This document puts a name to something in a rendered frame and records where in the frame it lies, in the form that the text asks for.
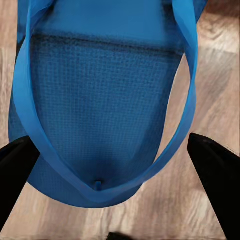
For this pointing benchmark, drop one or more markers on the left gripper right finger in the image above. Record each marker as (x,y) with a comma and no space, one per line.
(219,171)

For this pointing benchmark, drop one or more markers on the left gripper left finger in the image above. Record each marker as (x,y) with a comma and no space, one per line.
(17,161)

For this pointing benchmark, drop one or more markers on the sandal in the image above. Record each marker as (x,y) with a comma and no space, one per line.
(91,86)

